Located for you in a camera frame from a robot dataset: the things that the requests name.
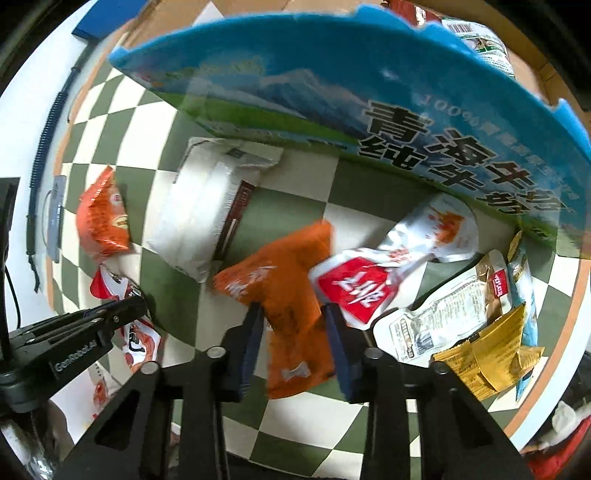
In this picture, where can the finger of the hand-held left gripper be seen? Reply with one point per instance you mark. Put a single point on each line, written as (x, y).
(120, 311)

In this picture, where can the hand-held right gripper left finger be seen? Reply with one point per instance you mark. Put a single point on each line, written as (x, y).
(251, 344)

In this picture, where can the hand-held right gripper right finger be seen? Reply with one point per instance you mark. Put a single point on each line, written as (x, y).
(340, 350)

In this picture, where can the red and white snack packet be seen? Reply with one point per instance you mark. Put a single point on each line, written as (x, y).
(141, 341)

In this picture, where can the silver packet with red label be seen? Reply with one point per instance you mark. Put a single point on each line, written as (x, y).
(355, 286)

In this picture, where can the orange snack packet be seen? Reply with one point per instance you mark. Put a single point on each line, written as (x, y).
(101, 221)
(286, 286)

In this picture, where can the beige snack packet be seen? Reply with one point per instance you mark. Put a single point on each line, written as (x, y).
(443, 314)

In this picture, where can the yellow snack packet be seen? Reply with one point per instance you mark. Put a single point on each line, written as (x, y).
(494, 355)

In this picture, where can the light blue snack packet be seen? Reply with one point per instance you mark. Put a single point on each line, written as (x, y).
(524, 277)

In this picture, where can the printed cardboard box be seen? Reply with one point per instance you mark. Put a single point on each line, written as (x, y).
(277, 83)

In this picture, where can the green white checkered mat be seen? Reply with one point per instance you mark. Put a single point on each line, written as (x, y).
(281, 429)

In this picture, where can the grey flat device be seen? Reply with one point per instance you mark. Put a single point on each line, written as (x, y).
(57, 217)

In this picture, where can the black stand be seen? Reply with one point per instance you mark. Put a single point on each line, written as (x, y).
(7, 230)

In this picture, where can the red cloth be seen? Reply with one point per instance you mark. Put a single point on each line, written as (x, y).
(563, 457)

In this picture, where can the green and white snack packet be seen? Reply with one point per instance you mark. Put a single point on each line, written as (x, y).
(485, 46)

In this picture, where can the dark red snack packet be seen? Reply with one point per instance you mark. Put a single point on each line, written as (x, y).
(411, 11)

